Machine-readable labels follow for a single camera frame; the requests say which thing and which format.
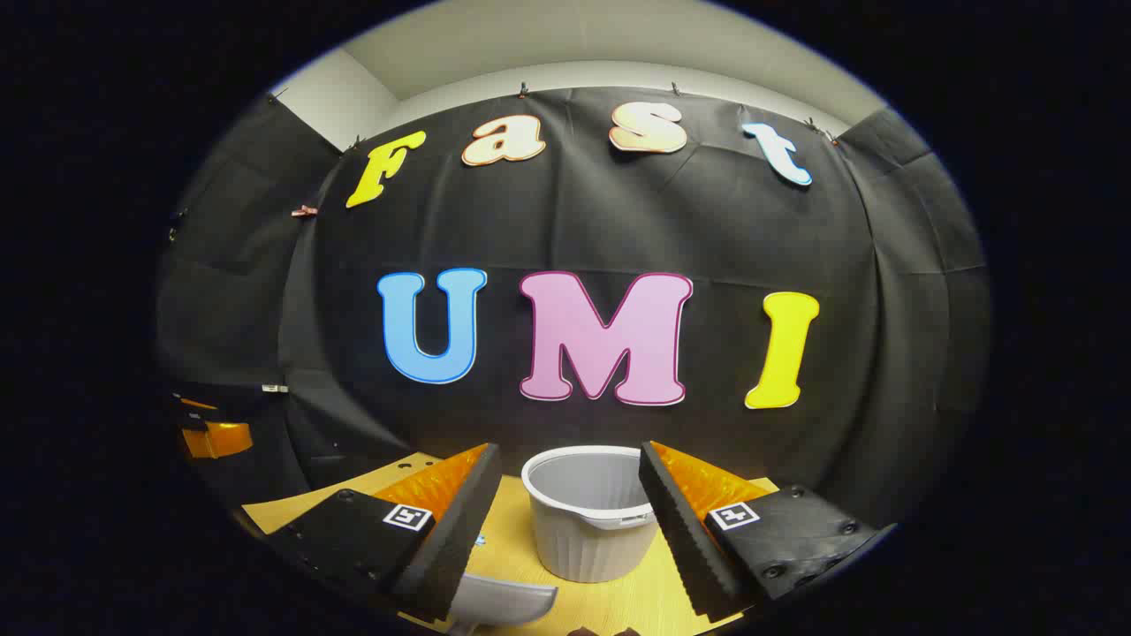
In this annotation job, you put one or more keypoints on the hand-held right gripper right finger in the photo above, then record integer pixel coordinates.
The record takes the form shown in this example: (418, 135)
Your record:
(680, 530)

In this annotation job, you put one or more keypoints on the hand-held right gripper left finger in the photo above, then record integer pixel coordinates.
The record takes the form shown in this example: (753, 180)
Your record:
(459, 530)

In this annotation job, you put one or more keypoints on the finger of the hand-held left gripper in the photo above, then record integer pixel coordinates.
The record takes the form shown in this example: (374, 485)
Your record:
(199, 405)
(221, 439)

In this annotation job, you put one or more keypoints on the grey plastic dustpan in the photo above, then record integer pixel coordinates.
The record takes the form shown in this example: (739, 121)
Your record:
(504, 601)

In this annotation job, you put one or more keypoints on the grey ribbed garbage bin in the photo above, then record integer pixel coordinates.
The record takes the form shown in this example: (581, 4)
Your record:
(583, 521)

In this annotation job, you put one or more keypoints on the wooden desktop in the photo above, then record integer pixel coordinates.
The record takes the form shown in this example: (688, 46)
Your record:
(618, 609)

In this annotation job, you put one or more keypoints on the pink clothes peg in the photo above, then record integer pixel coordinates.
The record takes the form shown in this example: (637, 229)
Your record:
(305, 211)

